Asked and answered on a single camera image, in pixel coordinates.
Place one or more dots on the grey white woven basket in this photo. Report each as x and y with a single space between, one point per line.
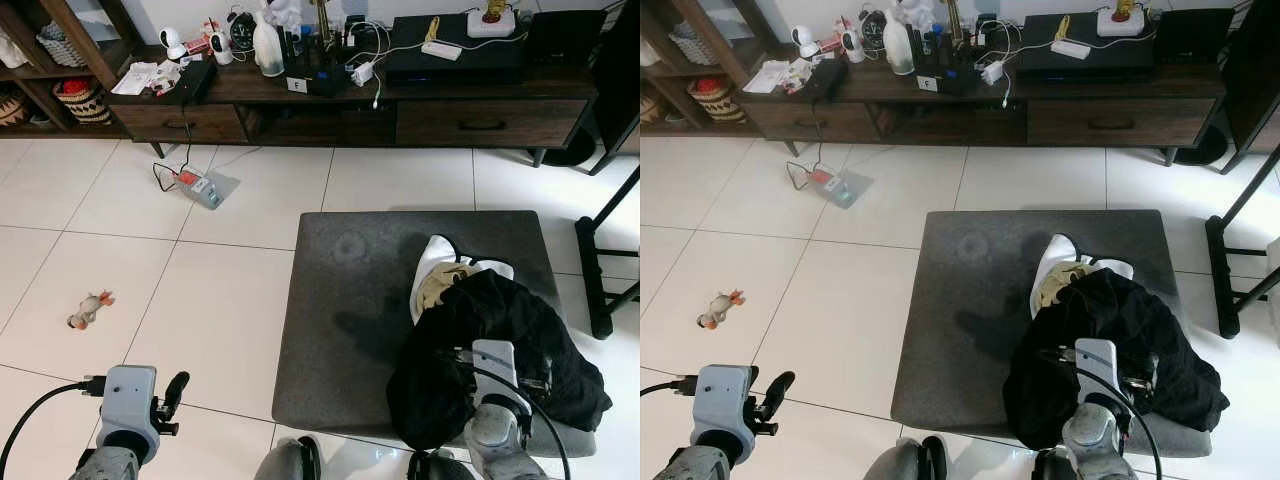
62 50
692 47

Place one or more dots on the plain black box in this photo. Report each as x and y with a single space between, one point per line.
1195 40
565 40

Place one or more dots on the dark grey ottoman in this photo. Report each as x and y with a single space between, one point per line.
340 330
960 330

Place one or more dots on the black flat device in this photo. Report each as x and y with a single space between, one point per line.
190 80
825 80

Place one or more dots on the white papers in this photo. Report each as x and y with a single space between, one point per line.
140 78
775 78

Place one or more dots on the black clothes rack chrome bar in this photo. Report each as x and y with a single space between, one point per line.
590 270
1222 275

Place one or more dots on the patterned woven basket red lining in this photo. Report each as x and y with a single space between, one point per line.
715 103
85 105

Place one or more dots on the black box white label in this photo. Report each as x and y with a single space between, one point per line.
320 78
950 78

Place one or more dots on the white figurine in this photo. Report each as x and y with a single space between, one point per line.
285 12
915 12

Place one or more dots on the white crumpled garment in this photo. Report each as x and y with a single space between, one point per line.
1052 258
432 260

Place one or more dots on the grey red floor power strip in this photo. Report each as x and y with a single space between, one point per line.
200 188
835 188

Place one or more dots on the small animal toy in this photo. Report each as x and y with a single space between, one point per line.
720 312
88 312

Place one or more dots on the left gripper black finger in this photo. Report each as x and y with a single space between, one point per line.
779 392
176 392

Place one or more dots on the white bottle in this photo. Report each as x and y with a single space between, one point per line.
268 50
898 50

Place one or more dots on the white power adapter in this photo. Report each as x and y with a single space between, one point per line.
993 72
362 73

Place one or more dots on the wide black media player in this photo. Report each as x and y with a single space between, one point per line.
1090 68
460 70

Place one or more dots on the white power strip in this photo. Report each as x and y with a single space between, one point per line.
442 50
1072 48

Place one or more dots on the white base with figurine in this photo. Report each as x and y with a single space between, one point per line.
492 25
1120 25

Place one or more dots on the dark wood TV console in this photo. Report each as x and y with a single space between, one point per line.
1110 125
480 125

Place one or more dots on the black garment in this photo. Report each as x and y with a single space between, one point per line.
1090 330
470 330

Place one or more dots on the robot right leg silver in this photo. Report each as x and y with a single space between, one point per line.
440 468

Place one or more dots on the black alarm clock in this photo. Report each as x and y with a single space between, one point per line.
243 30
873 30

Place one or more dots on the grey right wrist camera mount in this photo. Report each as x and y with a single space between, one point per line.
495 360
1097 360

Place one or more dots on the brown woven basket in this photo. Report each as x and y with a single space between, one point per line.
12 110

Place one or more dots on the dark wood bookshelf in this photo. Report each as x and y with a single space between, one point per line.
715 50
90 50

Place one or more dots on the white security camera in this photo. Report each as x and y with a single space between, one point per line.
173 42
852 42
805 40
222 45

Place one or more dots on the small yellow object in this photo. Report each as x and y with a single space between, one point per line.
432 30
1062 28

